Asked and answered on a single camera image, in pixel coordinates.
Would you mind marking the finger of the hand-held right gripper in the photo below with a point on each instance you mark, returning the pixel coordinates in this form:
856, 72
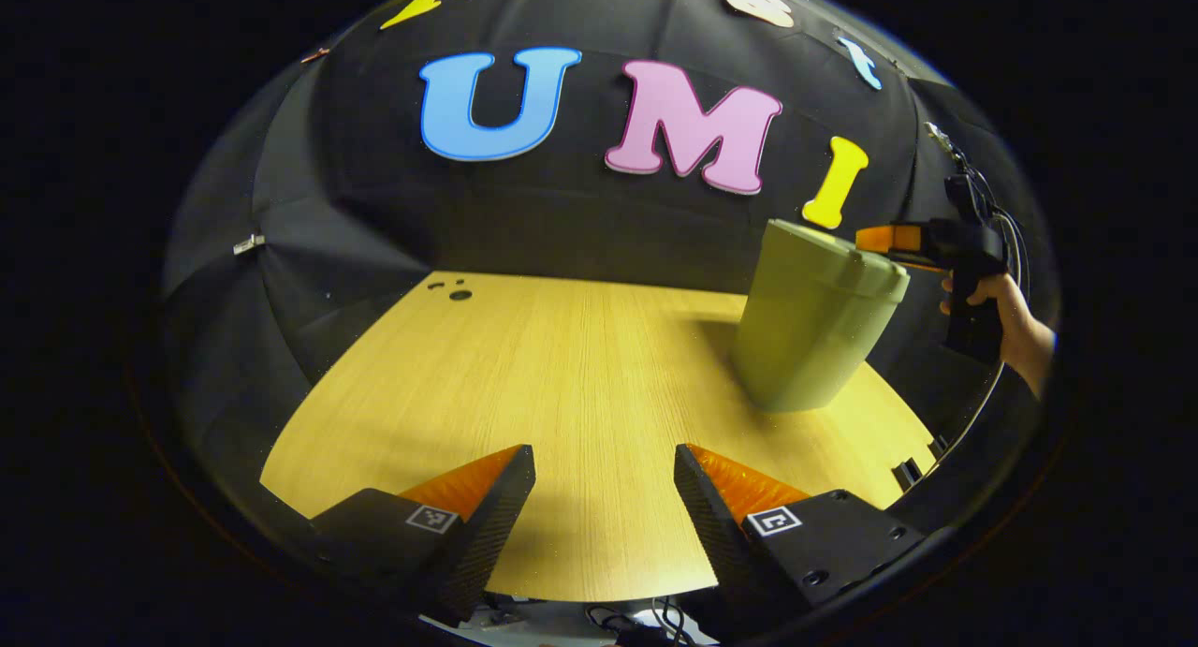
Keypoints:
889, 239

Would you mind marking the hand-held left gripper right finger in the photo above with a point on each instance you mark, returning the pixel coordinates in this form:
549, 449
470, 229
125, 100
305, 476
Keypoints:
716, 544

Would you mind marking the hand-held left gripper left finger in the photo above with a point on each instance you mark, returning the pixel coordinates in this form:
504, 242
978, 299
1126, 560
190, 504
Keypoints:
487, 544

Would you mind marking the green desktop garbage bin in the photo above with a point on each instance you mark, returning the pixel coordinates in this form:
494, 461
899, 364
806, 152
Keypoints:
805, 329

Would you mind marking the wooden desktop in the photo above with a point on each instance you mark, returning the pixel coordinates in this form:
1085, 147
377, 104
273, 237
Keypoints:
562, 394

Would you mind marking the black backdrop cloth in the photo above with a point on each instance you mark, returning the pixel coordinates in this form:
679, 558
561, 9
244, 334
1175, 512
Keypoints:
562, 216

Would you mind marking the silver metal clip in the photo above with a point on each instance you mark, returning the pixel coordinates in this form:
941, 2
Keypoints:
248, 244

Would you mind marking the copper metal clip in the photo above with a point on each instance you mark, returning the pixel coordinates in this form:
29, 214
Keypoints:
314, 55

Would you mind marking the grey table bracket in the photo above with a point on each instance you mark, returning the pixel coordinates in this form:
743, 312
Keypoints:
917, 464

